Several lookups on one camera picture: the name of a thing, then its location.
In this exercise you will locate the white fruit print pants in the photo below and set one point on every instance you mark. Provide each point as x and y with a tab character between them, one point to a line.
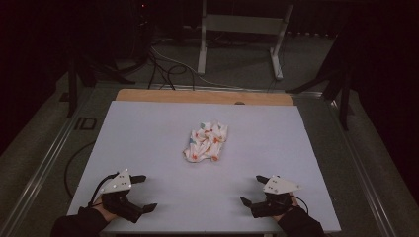
207	142

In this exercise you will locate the person's left hand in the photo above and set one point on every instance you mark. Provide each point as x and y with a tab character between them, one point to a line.
104	212

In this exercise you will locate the person's right hand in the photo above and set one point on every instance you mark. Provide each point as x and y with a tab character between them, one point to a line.
286	212

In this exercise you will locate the black tripod stand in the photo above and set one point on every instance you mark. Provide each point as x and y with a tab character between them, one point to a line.
344	98
73	85

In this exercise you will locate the aluminium floor rail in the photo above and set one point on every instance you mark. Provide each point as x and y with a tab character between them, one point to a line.
39	168
362	171

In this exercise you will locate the grey metal stand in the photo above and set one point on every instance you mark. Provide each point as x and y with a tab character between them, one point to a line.
242	24

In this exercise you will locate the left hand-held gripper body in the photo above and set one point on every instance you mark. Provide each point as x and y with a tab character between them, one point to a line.
115	184

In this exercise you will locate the dark equipment with red light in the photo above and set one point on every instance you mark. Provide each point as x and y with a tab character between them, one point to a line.
142	29

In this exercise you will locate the pale blue table mat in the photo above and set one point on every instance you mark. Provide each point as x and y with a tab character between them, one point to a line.
164	148

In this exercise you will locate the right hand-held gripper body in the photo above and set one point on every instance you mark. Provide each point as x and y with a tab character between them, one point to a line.
280	186

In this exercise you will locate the wooden table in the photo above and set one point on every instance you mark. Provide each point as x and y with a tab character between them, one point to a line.
184	96

